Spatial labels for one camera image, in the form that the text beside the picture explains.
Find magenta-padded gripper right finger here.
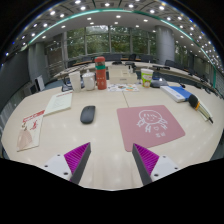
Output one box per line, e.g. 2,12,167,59
131,143,181,187

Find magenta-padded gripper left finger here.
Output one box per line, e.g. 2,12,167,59
42,142,92,185

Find black computer mouse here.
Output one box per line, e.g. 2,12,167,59
80,105,97,125

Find pink mouse pad with drawing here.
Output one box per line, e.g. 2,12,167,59
116,104,186,153

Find red and white magazine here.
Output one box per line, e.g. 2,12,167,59
16,109,46,153

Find white booklet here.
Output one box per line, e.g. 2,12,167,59
43,90,74,117

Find white paper sheet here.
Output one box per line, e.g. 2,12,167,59
196,99,215,123

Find black and yellow microphone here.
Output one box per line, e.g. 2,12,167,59
188,94,214,125

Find blue and white book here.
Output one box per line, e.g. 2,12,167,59
159,85,194,103

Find black conference microphone unit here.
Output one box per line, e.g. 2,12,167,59
61,78,74,93
149,79,170,89

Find grey monitor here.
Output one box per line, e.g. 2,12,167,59
23,81,38,97

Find white board panel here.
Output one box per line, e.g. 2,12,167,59
34,74,46,92

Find tall white cup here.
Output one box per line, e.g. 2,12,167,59
68,71,83,93

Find paper cup with green print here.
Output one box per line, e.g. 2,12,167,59
140,68,155,89

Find colourful leaflet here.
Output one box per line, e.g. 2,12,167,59
107,83,140,93

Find white lidded mug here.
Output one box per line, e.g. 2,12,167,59
81,71,97,92

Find beige desk organizer box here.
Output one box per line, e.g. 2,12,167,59
108,64,138,85

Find red drink bottle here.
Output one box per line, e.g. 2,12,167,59
94,56,108,91

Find dark office chairs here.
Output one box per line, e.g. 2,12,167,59
66,52,214,84

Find ceiling lights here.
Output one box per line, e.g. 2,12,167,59
4,0,218,58

